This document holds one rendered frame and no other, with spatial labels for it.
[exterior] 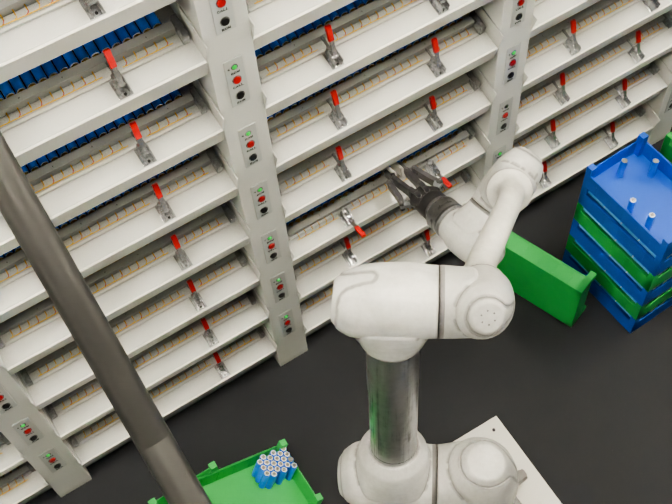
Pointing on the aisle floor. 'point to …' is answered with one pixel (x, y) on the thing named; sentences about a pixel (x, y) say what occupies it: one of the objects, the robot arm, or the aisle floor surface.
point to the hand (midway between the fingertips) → (391, 168)
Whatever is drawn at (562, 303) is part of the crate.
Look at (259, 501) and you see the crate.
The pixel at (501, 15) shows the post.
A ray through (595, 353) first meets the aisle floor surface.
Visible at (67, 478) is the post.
